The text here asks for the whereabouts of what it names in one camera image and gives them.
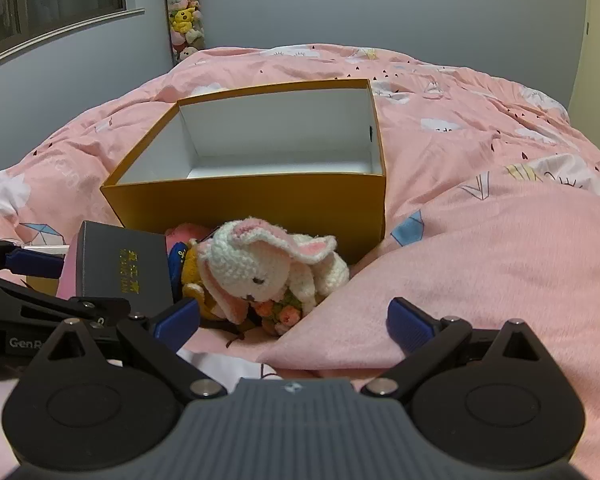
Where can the pink soft toy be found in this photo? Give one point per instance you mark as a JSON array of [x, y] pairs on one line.
[[185, 235]]

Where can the pink printed duvet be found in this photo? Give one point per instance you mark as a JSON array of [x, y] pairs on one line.
[[480, 160]]

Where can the clear tube of plush toys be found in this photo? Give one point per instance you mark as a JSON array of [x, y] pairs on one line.
[[185, 15]]

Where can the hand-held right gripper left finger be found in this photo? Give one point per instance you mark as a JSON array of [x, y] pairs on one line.
[[176, 319]]

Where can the dark grey box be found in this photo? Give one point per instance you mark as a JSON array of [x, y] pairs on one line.
[[120, 270]]

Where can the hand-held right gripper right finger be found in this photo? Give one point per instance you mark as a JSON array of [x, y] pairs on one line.
[[409, 327]]

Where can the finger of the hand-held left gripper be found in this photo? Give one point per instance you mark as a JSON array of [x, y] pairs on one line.
[[35, 263], [55, 304]]

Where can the white crochet bunny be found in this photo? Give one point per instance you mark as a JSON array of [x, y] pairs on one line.
[[240, 255]]

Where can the pink fleece cloth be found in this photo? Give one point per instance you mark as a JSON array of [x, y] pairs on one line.
[[480, 285]]

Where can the yellow cardboard box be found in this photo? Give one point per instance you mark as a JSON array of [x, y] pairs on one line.
[[255, 210]]

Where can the brown dog plush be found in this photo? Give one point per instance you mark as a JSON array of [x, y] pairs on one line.
[[194, 266]]

